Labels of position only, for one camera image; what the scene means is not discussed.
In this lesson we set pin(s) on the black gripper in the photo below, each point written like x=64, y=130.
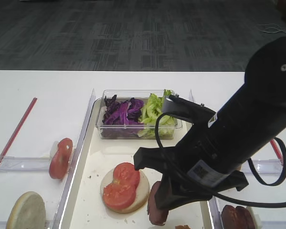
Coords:
x=175, y=189

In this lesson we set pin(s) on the meat patty front slice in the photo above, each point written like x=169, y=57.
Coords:
x=156, y=217

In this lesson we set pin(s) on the meat patty slice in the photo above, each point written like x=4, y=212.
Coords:
x=156, y=217
x=230, y=218
x=244, y=218

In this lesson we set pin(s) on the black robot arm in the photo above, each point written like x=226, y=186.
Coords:
x=204, y=162

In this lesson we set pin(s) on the upper tomato slice on bun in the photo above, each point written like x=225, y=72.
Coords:
x=125, y=173

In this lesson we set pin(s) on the tomato slice on bun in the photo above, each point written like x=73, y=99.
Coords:
x=119, y=196
x=125, y=173

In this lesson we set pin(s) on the lower tomato slice on bun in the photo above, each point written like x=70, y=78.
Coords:
x=119, y=196

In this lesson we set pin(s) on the meat patty middle slice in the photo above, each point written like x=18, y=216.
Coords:
x=230, y=218

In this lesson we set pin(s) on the green lettuce leaves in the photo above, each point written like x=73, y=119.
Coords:
x=150, y=112

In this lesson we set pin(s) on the meat patty rear slice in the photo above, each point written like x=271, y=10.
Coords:
x=244, y=218

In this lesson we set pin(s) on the upright tomato slice front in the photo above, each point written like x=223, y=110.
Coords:
x=59, y=164

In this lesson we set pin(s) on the upright tomato slice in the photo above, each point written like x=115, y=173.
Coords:
x=59, y=164
x=65, y=146

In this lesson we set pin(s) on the upright tomato slice rear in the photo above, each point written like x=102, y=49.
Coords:
x=65, y=146

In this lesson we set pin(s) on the bottom bun on tray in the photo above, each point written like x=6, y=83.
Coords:
x=142, y=192

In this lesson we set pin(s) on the orange sauce crumb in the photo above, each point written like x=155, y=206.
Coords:
x=182, y=227

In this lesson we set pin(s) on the clear plastic salad container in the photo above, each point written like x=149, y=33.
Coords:
x=122, y=131

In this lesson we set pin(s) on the purple cabbage leaves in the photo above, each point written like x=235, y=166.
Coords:
x=122, y=113

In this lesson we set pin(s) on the right red straw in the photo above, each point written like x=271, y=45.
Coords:
x=280, y=151

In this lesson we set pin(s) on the red straw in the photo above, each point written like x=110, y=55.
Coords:
x=280, y=151
x=17, y=129

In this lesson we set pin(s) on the upright white bun slice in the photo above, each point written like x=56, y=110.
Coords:
x=28, y=212

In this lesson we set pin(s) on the left red straw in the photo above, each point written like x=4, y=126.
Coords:
x=17, y=129

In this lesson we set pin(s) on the clear sesame bun holder rail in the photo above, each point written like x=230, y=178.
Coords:
x=270, y=167

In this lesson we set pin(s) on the clear patty holder rail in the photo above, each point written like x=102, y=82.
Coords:
x=274, y=224

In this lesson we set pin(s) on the left clear acrylic rail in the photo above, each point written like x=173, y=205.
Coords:
x=58, y=217

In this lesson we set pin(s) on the clear tomato holder rail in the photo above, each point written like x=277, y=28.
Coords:
x=24, y=164

